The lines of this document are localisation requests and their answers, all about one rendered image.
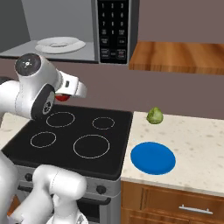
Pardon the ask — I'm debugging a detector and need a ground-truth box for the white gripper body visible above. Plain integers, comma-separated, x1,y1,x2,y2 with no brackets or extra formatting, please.
72,80,88,100

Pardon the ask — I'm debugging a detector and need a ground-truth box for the red tomato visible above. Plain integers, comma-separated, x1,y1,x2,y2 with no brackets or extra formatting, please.
54,94,71,102

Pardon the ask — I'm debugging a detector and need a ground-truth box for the white microwave turntable plate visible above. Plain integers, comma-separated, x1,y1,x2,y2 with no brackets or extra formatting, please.
34,36,88,54

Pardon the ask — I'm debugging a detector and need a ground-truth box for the grey microwave oven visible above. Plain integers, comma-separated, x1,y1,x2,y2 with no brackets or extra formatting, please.
0,0,140,66

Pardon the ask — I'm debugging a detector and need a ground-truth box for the black hob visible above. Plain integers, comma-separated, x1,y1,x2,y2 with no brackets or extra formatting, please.
1,103,135,181

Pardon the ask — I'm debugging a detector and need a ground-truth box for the green round vegetable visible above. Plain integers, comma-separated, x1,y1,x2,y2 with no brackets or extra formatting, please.
145,106,165,126

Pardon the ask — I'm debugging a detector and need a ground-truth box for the blue plate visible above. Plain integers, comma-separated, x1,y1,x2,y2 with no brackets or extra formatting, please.
129,141,177,176

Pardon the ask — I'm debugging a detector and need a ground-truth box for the silver oven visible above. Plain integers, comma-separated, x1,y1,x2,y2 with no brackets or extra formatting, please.
13,164,123,224

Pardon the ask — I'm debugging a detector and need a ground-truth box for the wooden drawer front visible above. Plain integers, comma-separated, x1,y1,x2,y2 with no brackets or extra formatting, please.
121,180,224,224

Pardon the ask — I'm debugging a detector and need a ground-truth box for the wooden wall cupboard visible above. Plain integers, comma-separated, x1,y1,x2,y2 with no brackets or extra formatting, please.
129,40,224,76

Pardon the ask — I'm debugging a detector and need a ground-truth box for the dark oven door handle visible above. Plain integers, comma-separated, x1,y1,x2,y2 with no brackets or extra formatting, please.
17,185,112,207

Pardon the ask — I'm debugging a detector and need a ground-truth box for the silver drawer handle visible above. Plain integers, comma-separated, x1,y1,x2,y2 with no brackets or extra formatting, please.
178,204,214,215

